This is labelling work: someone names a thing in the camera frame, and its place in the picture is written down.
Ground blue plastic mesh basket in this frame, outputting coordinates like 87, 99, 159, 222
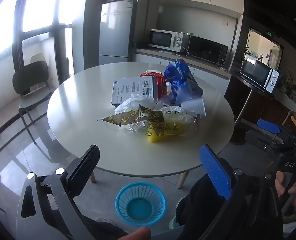
115, 181, 167, 228

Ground dark green chair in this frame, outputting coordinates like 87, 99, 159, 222
12, 60, 55, 125

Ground white microwave silver door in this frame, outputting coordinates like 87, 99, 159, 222
148, 29, 189, 54

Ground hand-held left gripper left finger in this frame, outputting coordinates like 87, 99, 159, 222
16, 144, 100, 240

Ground clear bag green label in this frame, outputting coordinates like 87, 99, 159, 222
148, 106, 201, 137

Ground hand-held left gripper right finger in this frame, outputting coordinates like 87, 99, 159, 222
200, 144, 284, 240

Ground white flat paper box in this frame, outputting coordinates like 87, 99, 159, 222
183, 97, 206, 118

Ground person's black pants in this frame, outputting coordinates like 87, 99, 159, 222
80, 174, 227, 240

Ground silver refrigerator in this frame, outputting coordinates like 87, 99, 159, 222
99, 0, 139, 67

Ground white kitchen counter cabinet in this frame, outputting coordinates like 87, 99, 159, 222
134, 47, 232, 98

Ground translucent plastic bag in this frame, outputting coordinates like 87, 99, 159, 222
115, 94, 156, 113

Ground dark wooden cabinet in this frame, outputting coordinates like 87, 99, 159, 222
224, 71, 296, 144

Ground person's left hand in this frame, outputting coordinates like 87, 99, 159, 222
117, 226, 152, 240

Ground white microwave black door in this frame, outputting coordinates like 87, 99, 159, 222
239, 59, 280, 94

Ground white printed cardboard box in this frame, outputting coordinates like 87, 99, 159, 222
111, 76, 158, 107

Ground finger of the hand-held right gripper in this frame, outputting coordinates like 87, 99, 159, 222
257, 119, 296, 143
262, 140, 296, 160

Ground olive yellow print wrapper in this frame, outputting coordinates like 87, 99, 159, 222
98, 105, 168, 137

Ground red yellow snack bag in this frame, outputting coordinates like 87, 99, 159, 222
139, 70, 167, 98

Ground pale canvas shoe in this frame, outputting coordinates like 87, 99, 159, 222
168, 216, 181, 229
95, 217, 117, 227

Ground round white table wooden legs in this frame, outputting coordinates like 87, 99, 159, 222
47, 62, 235, 190

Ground large window black frame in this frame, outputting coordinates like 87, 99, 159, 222
0, 0, 88, 80

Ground blue plastic bag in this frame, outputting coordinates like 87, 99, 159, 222
163, 59, 204, 105

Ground green potted plant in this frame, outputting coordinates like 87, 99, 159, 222
279, 71, 296, 105

